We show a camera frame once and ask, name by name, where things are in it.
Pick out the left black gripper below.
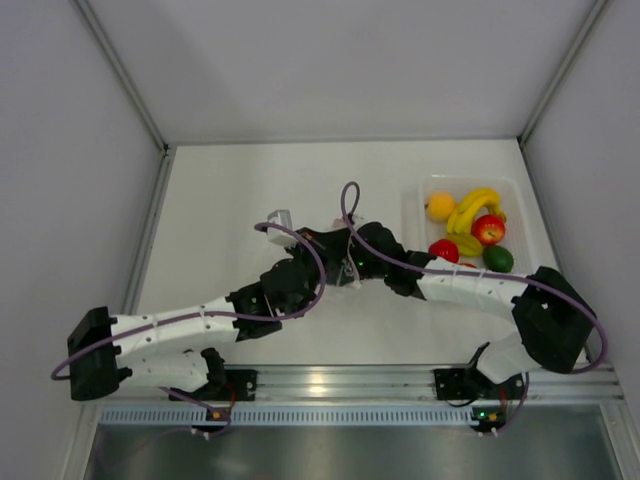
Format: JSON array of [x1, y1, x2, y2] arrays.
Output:
[[284, 227, 352, 319]]

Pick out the red fake apple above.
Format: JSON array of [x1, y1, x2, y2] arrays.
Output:
[[428, 239, 460, 263]]

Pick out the orange yellow fake peach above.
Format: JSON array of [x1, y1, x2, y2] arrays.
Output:
[[425, 192, 457, 223]]

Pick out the yellow fake banana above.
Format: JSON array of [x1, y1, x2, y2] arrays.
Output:
[[446, 188, 506, 234]]

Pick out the yellow fake starfruit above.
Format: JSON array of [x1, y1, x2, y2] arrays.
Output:
[[447, 233, 484, 257]]

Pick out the red fake tomato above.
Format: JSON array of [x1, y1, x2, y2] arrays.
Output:
[[471, 214, 506, 246]]

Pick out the green fake lime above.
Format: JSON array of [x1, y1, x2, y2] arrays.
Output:
[[482, 245, 515, 273]]

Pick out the clear zip top bag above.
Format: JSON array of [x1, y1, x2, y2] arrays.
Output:
[[321, 219, 362, 289]]

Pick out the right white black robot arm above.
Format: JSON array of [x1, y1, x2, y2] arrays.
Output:
[[351, 222, 594, 397]]

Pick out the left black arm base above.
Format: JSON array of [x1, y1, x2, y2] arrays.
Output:
[[172, 369, 258, 402]]

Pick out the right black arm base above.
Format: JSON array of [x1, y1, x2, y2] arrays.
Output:
[[433, 367, 525, 402]]

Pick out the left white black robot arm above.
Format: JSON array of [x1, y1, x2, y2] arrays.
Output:
[[63, 228, 350, 402]]

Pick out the white plastic basket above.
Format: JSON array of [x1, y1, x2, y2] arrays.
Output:
[[402, 175, 540, 274]]

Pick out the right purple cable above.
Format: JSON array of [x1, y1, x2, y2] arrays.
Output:
[[340, 181, 610, 375]]

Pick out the purple cable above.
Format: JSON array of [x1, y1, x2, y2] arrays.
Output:
[[50, 222, 329, 382], [340, 181, 610, 375]]

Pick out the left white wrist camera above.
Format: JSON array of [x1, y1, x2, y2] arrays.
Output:
[[266, 209, 296, 248]]

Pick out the aluminium mounting rail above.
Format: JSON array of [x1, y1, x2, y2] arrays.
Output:
[[226, 365, 624, 405]]

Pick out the white slotted cable duct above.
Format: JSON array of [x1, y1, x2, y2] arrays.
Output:
[[99, 404, 499, 427]]

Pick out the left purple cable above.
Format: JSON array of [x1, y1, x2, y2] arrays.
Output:
[[50, 222, 329, 382]]

